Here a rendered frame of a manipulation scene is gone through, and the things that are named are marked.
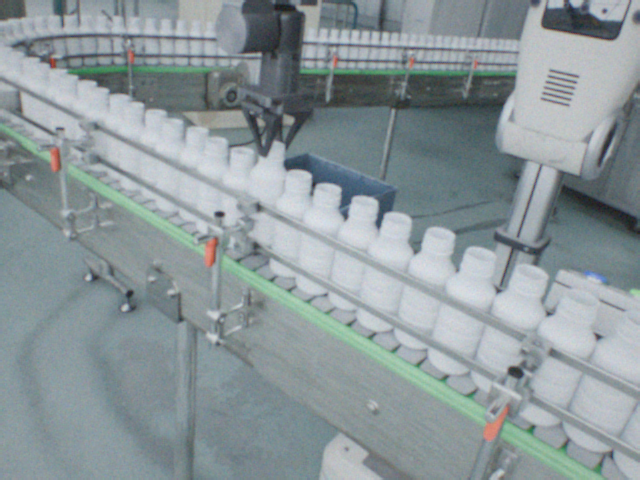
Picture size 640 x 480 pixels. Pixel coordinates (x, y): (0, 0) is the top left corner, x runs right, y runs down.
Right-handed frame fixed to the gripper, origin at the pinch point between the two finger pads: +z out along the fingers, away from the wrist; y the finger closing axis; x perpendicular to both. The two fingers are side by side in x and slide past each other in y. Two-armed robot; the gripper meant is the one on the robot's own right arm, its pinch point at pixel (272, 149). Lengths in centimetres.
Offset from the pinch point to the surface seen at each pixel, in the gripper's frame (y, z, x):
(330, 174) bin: -59, 28, -32
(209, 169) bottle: 3.0, 6.3, -10.8
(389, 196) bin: -56, 26, -10
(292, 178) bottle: 2.0, 2.1, 6.2
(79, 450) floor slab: 3, 119, -67
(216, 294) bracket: 11.1, 21.1, 1.2
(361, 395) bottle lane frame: 5.8, 27.2, 26.6
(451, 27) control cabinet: -562, 30, -256
